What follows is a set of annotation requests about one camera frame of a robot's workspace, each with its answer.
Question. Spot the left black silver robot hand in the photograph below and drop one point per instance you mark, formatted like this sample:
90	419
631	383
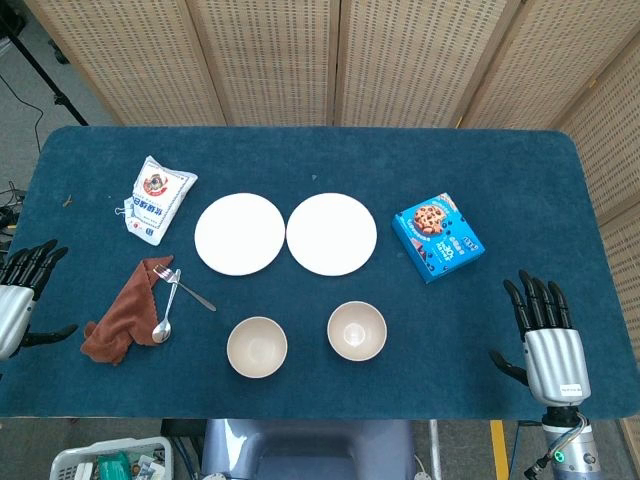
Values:
15	310

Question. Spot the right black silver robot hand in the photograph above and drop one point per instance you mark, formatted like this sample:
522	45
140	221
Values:
555	360

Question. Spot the beige bowl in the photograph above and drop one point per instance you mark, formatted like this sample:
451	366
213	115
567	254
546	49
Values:
257	347
357	331

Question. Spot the white round plate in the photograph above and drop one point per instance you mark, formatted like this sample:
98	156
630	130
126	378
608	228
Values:
331	234
240	234

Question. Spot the brown cloth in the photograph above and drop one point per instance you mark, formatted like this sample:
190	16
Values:
125	315

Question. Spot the small brown leaf scrap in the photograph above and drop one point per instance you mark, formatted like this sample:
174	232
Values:
67	200

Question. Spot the metal binder clip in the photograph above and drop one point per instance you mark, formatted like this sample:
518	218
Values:
121	210

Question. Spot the silver spoon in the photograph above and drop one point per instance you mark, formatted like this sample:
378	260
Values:
161	332

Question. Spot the white plastic basket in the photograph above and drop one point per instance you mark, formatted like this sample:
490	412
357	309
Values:
100	450

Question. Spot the blue cookie box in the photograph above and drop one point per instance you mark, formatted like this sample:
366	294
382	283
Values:
437	235

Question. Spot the white sugar bag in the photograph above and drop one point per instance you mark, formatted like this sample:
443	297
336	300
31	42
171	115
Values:
155	200

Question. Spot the silver fork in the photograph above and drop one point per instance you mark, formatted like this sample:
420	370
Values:
192	294

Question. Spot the black tripod stand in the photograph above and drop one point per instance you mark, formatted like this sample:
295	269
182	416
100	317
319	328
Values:
60	99

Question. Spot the blue-grey robot torso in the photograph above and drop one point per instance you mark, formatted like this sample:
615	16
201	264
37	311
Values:
310	450

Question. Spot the dark blue table cloth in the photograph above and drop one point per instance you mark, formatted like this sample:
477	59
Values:
320	150

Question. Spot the woven rattan folding screen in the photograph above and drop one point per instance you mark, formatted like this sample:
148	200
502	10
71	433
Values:
280	60

